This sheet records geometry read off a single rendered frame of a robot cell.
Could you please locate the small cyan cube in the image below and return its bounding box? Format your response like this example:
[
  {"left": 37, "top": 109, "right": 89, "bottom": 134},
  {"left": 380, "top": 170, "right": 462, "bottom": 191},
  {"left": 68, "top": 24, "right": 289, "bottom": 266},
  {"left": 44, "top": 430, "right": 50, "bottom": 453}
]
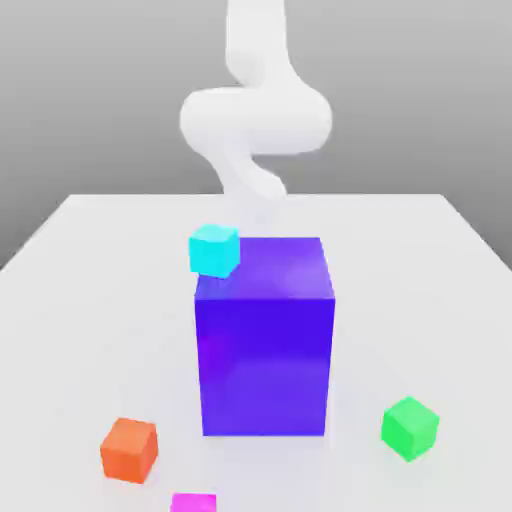
[{"left": 188, "top": 223, "right": 241, "bottom": 280}]

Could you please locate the small green cube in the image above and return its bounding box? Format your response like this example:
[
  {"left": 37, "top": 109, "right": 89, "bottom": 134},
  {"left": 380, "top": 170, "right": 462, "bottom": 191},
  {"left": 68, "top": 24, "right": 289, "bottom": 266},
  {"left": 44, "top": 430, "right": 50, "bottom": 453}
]
[{"left": 380, "top": 395, "right": 441, "bottom": 464}]

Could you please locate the small orange cube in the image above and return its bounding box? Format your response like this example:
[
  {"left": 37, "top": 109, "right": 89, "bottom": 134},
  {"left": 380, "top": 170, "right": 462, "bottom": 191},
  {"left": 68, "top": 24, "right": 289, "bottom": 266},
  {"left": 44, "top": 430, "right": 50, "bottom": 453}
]
[{"left": 99, "top": 417, "right": 160, "bottom": 486}]

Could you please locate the small magenta cube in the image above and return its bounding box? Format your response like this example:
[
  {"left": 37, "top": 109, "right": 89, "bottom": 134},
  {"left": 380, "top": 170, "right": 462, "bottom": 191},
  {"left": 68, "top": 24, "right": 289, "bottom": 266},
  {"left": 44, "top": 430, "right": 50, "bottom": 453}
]
[{"left": 170, "top": 492, "right": 218, "bottom": 512}]

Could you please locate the large purple box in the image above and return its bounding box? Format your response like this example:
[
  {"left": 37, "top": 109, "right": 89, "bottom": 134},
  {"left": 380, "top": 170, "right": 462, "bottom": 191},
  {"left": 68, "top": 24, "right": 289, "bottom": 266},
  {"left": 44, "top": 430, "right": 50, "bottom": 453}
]
[{"left": 193, "top": 236, "right": 336, "bottom": 438}]

